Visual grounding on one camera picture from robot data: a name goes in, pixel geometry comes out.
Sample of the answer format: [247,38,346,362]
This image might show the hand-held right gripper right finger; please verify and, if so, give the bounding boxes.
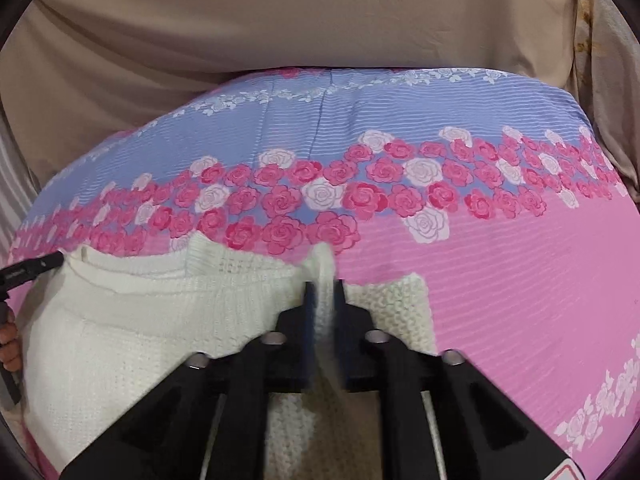
[332,280,586,480]

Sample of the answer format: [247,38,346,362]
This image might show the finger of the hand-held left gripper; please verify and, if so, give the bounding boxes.
[0,251,66,287]

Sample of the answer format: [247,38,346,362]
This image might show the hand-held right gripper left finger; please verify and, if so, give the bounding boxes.
[60,280,321,480]

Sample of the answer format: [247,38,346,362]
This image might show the white red navy knitted sweater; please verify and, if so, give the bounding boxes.
[20,232,438,480]

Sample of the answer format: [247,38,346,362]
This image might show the person's left hand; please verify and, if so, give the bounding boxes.
[0,319,22,374]

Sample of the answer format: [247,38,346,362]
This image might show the white striped curtain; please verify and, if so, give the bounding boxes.
[0,115,41,256]

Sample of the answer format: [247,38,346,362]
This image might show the pink floral bed sheet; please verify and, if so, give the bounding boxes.
[0,65,640,480]

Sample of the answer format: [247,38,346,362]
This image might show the beige curtain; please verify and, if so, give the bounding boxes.
[0,0,631,196]

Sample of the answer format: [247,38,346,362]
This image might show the pale floral cloth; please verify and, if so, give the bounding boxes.
[570,0,640,201]

